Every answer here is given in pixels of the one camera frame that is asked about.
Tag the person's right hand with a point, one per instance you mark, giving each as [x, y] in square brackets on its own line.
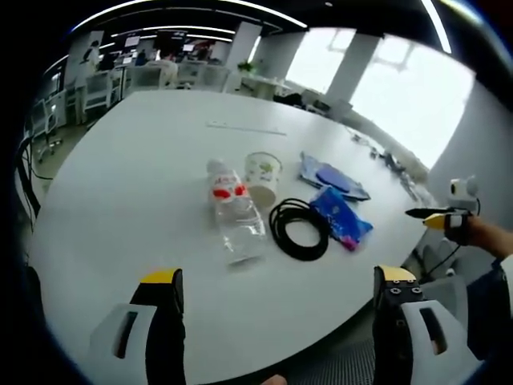
[487, 236]

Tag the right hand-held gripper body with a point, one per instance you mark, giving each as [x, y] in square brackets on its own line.
[461, 200]

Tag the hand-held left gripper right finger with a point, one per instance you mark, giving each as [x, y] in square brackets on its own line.
[417, 321]

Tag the blue tissue packet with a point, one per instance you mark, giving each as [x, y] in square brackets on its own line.
[340, 218]

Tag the white printed paper cup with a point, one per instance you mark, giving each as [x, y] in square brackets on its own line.
[262, 174]

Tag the person's left hand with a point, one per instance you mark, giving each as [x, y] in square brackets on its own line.
[273, 380]

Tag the grey chair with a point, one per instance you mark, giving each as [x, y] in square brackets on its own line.
[445, 288]

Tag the white table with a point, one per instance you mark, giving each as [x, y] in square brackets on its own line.
[140, 208]

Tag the blue grey pouch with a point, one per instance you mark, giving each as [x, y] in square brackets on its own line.
[332, 176]

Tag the small dark table clutter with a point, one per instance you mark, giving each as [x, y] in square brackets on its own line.
[397, 164]

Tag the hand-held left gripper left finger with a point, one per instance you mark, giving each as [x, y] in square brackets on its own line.
[120, 321]

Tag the clear plastic water bottle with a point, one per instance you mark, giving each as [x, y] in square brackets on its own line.
[236, 208]

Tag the green potted plant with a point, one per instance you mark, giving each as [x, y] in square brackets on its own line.
[247, 66]

